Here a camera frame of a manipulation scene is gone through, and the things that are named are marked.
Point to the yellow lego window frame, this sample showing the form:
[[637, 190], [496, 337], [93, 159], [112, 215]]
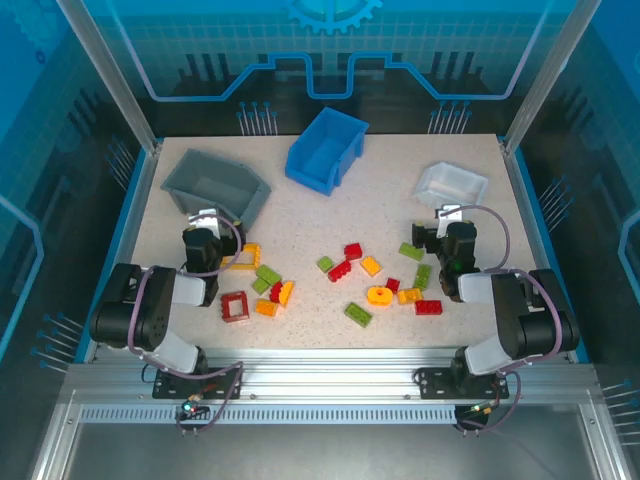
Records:
[[256, 255]]

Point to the green long lego brick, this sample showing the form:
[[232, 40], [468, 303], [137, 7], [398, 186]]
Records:
[[359, 313], [422, 276], [268, 274]]

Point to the green small lego brick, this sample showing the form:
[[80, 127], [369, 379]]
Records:
[[325, 263], [260, 285]]

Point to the white plastic bin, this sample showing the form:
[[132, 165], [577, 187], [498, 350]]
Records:
[[450, 182]]

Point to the red small lego brick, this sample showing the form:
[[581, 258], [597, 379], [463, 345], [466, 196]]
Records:
[[392, 285]]

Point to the red lego window frame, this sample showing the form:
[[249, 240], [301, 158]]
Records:
[[226, 306]]

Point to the grey plastic bin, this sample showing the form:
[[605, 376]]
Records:
[[215, 180]]

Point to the red arched lego brick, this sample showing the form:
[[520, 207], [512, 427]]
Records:
[[275, 291]]

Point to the red long lego brick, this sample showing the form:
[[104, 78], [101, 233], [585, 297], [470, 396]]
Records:
[[340, 271], [428, 307]]

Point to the orange arched lego brick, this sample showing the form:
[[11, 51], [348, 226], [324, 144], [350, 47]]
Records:
[[287, 294]]

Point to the red square lego brick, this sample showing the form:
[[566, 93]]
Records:
[[353, 251]]

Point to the orange round lego piece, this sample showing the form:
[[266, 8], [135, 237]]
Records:
[[374, 297]]

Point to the blue plastic bin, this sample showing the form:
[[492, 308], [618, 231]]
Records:
[[320, 155]]

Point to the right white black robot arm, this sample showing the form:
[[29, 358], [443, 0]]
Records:
[[520, 325]]

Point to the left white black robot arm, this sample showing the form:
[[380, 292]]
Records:
[[150, 320]]

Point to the small connector with LED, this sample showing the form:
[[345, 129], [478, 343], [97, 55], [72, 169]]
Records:
[[190, 407], [480, 410]]

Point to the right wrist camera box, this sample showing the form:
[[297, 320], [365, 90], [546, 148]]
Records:
[[450, 212]]

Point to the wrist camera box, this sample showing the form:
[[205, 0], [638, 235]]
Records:
[[205, 219], [450, 212]]

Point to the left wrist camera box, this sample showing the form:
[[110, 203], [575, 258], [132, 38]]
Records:
[[205, 219]]

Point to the aluminium side rail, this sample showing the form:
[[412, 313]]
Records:
[[527, 200], [132, 220]]

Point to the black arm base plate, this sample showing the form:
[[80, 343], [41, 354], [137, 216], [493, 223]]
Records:
[[435, 385], [225, 385]]

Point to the aluminium wide mounting rail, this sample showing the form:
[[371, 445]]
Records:
[[325, 372]]

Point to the aluminium frame post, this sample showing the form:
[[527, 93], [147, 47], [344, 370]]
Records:
[[116, 75], [547, 75]]

